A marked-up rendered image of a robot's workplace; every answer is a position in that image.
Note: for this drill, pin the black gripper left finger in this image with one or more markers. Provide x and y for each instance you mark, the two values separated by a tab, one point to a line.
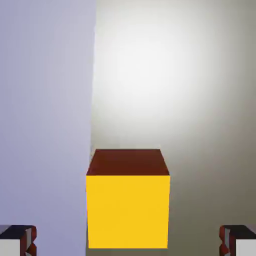
14	234

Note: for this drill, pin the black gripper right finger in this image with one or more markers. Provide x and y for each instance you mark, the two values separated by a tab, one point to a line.
240	233

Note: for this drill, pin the small yellow cube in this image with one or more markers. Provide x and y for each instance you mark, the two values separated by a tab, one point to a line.
128	210

